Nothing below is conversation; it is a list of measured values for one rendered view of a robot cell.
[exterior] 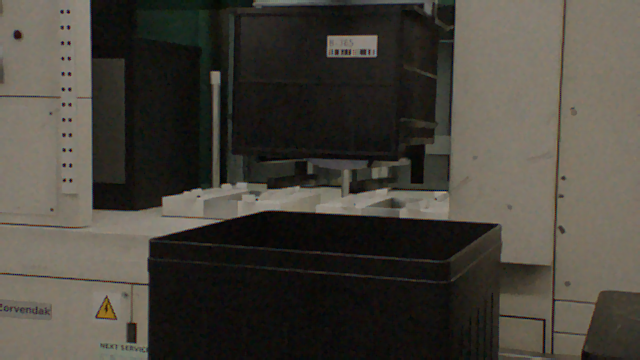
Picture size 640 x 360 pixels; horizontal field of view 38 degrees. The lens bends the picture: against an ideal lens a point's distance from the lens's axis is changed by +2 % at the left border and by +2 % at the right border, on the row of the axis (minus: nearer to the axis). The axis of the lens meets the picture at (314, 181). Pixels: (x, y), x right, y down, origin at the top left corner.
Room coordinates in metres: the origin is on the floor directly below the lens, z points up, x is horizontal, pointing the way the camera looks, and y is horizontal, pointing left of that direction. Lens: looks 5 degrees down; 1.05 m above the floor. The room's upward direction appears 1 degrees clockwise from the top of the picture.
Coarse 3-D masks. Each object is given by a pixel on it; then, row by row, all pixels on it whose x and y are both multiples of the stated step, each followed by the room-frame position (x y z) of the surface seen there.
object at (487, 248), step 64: (192, 256) 0.79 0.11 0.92; (256, 256) 0.77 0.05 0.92; (320, 256) 0.75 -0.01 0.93; (384, 256) 0.73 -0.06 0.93; (448, 256) 0.98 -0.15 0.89; (192, 320) 0.79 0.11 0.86; (256, 320) 0.77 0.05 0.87; (320, 320) 0.75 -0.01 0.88; (384, 320) 0.73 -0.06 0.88; (448, 320) 0.72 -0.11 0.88
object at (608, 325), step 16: (608, 304) 0.91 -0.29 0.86; (624, 304) 0.91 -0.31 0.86; (592, 320) 0.84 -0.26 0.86; (608, 320) 0.84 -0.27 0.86; (624, 320) 0.84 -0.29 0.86; (592, 336) 0.78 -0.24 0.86; (608, 336) 0.78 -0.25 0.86; (624, 336) 0.78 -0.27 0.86; (592, 352) 0.72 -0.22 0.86; (608, 352) 0.72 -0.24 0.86; (624, 352) 0.73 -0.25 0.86
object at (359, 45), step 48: (288, 0) 1.20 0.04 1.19; (336, 0) 1.18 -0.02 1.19; (384, 0) 1.16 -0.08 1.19; (432, 0) 1.14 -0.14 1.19; (240, 48) 1.12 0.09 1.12; (288, 48) 1.10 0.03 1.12; (336, 48) 1.08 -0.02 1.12; (384, 48) 1.06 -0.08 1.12; (432, 48) 1.21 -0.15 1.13; (240, 96) 1.12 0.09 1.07; (288, 96) 1.10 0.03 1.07; (336, 96) 1.08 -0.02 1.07; (384, 96) 1.06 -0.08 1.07; (432, 96) 1.22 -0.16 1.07; (240, 144) 1.11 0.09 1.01; (288, 144) 1.09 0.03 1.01; (336, 144) 1.07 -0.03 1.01; (384, 144) 1.05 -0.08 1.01
